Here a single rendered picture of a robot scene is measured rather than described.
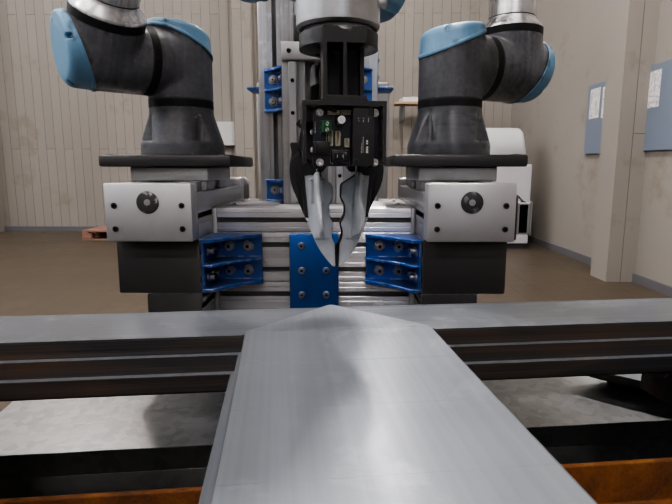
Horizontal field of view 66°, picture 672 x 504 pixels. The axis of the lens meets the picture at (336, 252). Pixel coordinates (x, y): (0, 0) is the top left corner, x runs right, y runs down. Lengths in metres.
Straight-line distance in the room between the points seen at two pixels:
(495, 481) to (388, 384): 0.12
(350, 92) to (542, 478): 0.33
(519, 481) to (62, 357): 0.40
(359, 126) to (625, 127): 4.82
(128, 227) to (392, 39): 7.84
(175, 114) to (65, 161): 8.42
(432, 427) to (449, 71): 0.73
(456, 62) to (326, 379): 0.69
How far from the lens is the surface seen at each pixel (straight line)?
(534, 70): 1.08
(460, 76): 0.97
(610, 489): 0.64
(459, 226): 0.82
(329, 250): 0.51
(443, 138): 0.94
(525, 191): 6.90
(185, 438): 0.72
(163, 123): 0.98
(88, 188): 9.23
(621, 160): 5.20
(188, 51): 1.00
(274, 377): 0.40
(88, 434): 0.77
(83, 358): 0.53
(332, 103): 0.44
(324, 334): 0.49
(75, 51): 0.92
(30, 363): 0.54
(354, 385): 0.39
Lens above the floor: 1.02
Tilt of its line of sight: 9 degrees down
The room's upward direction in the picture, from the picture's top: straight up
